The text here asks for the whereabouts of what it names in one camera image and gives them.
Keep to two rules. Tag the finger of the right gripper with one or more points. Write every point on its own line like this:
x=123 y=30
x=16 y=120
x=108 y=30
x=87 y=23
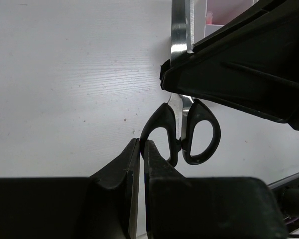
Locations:
x=251 y=64

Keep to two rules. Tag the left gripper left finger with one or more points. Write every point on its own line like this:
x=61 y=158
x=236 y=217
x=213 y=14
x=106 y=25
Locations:
x=101 y=206

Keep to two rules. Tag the white six-slot organizer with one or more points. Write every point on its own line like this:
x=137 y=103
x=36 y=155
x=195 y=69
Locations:
x=224 y=11

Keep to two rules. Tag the black handled scissors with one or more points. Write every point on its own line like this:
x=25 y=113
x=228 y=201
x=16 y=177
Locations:
x=181 y=113

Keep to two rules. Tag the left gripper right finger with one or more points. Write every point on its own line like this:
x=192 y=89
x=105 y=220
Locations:
x=178 y=207

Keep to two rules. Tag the pink red pen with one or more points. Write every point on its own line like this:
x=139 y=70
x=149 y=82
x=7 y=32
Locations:
x=209 y=18

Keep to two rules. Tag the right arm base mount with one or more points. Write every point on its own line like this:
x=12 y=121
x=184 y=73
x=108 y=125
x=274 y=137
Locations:
x=286 y=193

